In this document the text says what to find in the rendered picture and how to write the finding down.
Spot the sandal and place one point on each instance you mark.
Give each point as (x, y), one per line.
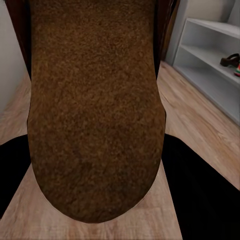
(96, 123)
(231, 60)

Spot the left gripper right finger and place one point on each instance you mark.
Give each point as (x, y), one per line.
(207, 205)

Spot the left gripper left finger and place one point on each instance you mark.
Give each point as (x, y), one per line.
(15, 160)

